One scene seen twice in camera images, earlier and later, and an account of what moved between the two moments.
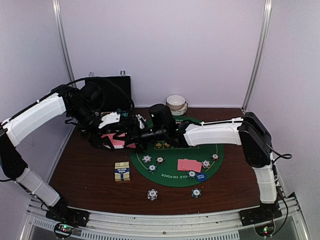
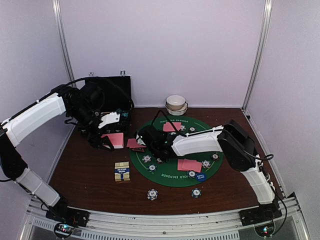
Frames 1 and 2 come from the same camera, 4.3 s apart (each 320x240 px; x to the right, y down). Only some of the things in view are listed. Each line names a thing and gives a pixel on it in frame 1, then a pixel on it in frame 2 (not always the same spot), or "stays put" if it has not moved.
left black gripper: x=95 y=142 stays put
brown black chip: x=160 y=160 stays put
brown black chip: x=215 y=156 stays put
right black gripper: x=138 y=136 -> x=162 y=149
